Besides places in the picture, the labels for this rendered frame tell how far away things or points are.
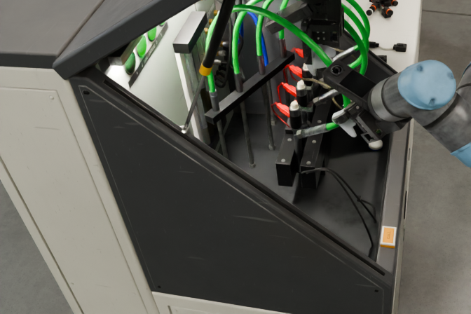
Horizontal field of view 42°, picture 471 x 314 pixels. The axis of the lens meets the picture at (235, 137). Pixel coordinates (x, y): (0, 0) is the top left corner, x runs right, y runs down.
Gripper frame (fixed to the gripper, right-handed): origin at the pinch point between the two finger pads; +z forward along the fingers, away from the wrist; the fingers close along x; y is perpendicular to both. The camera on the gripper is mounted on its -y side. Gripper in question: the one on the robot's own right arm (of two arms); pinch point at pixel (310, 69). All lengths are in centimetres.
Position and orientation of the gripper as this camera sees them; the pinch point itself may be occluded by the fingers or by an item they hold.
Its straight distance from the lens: 139.5
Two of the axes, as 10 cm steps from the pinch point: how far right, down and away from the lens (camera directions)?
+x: 2.6, -6.6, 7.0
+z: 1.4, 7.5, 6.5
